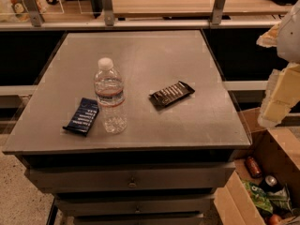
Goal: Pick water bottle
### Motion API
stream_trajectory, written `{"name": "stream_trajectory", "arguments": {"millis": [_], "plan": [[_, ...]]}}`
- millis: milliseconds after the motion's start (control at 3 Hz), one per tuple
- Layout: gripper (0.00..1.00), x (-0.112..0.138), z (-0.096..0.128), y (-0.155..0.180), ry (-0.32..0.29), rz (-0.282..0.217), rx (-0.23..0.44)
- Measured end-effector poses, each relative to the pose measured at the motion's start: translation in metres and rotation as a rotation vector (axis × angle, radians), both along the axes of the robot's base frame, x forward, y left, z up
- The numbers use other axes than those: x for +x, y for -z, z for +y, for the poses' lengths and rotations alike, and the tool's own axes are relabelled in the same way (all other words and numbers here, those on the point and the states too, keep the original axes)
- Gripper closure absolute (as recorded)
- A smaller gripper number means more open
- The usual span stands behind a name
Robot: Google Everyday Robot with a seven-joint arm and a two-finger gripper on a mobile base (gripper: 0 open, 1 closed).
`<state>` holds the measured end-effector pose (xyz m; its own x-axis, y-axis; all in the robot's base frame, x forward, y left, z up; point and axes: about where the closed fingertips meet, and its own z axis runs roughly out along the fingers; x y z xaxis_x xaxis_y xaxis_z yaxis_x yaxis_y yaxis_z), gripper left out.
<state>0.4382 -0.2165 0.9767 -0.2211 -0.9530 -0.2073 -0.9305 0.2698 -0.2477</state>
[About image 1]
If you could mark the metal bracket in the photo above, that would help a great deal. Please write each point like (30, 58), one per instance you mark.
(34, 13)
(217, 12)
(107, 6)

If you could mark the grey drawer cabinet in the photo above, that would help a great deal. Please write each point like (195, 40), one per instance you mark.
(201, 128)

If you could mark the metal bracket right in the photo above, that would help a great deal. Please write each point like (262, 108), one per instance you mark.
(217, 12)

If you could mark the dark soda can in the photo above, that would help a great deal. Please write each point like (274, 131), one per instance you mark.
(270, 184)

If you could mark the red soda can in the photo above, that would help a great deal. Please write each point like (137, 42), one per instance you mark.
(253, 167)

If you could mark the red apple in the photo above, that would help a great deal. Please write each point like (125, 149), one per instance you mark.
(274, 220)

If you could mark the green chip bag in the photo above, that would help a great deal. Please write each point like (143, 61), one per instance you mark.
(259, 198)

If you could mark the drawer with knob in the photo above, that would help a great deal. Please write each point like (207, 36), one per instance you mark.
(140, 177)
(137, 205)

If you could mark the metal bracket middle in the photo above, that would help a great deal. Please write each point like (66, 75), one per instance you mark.
(107, 6)

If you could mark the blue snack bar wrapper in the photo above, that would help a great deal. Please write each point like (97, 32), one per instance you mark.
(84, 117)

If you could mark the clear plastic water bottle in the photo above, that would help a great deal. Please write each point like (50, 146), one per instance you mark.
(109, 90)

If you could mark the cardboard box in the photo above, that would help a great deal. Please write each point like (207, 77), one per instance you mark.
(277, 151)

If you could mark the top drawer with knob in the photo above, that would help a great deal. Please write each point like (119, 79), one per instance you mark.
(140, 177)

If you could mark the metal rail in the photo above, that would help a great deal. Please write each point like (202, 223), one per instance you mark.
(136, 25)

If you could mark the metal bracket left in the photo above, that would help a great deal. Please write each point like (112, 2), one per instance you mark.
(34, 13)

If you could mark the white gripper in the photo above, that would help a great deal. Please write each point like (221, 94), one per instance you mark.
(290, 37)

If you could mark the colourful package top left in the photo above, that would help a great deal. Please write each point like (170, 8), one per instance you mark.
(14, 11)

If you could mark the wooden desk top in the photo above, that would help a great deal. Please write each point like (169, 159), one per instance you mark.
(153, 8)

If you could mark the black snack bar wrapper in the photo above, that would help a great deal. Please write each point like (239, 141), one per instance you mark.
(169, 95)

